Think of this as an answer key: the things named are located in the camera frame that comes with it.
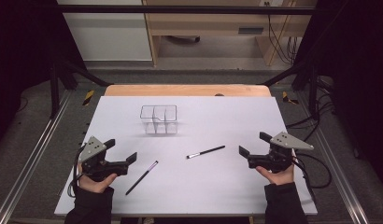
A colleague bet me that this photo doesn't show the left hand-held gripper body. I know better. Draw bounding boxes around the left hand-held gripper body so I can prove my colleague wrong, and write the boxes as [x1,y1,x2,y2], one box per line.
[78,135,129,183]

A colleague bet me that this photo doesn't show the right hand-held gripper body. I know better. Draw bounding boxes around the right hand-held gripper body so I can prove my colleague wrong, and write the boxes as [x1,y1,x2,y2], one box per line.
[248,131,315,175]

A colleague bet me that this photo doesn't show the black makeup brush silver ferrule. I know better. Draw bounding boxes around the black makeup brush silver ferrule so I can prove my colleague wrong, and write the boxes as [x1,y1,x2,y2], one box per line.
[186,145,226,160]

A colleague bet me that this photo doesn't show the clear acrylic organizer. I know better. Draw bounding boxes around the clear acrylic organizer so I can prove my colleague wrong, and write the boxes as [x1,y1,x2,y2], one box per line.
[139,105,179,135]

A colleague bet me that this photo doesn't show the person's right hand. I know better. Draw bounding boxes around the person's right hand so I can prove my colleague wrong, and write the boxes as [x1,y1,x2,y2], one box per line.
[255,164,296,187]

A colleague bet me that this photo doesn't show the person's left hand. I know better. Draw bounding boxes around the person's left hand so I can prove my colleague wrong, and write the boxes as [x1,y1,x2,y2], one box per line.
[77,164,119,194]

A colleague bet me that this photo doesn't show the yellow black floor tape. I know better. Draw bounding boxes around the yellow black floor tape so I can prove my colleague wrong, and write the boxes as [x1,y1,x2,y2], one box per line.
[281,91,300,106]
[82,90,96,107]

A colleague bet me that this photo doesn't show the black metal stand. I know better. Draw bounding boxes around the black metal stand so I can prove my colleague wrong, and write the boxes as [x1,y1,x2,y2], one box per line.
[49,57,114,119]
[262,57,323,119]

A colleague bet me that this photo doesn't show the wooden table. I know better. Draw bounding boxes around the wooden table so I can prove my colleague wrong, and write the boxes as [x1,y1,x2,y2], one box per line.
[104,84,272,98]

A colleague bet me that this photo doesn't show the black curtain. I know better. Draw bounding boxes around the black curtain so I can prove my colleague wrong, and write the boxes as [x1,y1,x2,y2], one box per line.
[291,0,383,185]
[0,0,87,152]

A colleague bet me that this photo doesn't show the white cabinet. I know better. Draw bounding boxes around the white cabinet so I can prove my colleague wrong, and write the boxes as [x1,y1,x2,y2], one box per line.
[57,0,153,62]

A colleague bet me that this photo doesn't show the wooden desk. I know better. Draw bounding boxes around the wooden desk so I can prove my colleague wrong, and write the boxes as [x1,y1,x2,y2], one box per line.
[142,0,319,68]

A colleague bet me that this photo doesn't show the left hand-held gripper cable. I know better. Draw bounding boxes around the left hand-held gripper cable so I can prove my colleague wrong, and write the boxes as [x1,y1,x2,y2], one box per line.
[67,143,89,199]

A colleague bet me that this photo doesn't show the hand-held gripper cable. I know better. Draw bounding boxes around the hand-held gripper cable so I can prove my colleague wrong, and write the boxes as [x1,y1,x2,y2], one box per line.
[67,143,89,199]
[291,151,333,203]

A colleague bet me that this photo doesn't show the right hand-held gripper cable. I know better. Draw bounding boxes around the right hand-held gripper cable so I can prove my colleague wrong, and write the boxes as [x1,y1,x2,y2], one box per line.
[291,151,333,203]

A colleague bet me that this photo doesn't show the black floor cables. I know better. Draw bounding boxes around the black floor cables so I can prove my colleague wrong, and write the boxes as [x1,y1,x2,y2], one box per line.
[285,75,337,143]

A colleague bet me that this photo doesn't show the aluminium rail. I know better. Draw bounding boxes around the aluminium rail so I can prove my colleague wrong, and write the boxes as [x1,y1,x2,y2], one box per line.
[296,90,371,224]
[0,90,73,224]

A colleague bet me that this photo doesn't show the black hanging cable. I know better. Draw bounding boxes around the black hanging cable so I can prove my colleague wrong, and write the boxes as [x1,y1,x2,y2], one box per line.
[265,1,291,65]
[287,35,299,63]

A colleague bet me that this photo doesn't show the black metal frame bar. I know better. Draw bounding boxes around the black metal frame bar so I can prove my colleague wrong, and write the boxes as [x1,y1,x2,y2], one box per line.
[55,5,319,16]

